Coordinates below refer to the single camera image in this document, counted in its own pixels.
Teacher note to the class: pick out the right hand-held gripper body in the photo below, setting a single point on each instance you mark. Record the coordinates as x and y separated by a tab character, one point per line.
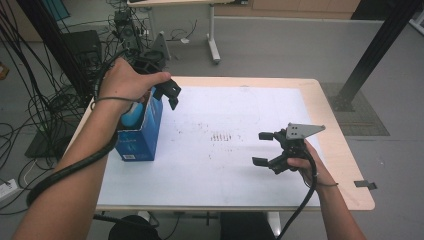
295	145

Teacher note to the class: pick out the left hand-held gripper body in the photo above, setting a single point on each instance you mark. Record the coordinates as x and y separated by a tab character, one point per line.
151	61

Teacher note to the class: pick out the blue bottle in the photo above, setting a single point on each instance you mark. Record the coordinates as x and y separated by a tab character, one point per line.
131	118

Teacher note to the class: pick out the blue cardboard box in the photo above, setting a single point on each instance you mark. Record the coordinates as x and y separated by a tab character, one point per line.
143	143

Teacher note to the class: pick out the person's right hand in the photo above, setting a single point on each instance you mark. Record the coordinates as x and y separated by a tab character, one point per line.
311	166

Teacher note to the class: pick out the person's left hand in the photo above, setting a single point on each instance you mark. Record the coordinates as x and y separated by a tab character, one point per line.
125	83

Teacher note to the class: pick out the computer tower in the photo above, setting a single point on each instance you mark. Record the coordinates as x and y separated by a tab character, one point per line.
128	33

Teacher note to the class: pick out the white adapter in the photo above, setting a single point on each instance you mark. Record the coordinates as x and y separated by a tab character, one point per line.
184	40

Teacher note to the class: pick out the white board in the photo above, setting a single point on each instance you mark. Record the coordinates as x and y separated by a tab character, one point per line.
206	180

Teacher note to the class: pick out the wooden table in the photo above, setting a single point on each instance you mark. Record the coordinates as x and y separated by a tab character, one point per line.
233	81

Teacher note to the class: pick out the white desk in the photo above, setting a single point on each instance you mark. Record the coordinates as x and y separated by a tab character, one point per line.
211	36

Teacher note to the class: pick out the person's right leg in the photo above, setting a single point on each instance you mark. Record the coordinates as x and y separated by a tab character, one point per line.
246	230

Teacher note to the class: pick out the person's leg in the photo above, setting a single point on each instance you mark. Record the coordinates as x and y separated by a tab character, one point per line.
133	230
246	230

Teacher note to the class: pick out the black box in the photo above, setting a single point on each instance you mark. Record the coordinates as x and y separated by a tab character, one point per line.
83	46

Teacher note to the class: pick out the black tape strip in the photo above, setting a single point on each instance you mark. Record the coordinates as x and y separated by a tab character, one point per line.
365	184

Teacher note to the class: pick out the person's left leg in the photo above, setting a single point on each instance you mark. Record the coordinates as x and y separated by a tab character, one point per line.
133	230

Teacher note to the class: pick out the white power strip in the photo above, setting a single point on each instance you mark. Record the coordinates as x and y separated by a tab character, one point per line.
7	189

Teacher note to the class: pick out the black metal post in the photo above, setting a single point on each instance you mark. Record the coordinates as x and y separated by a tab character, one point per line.
56	43
380	43

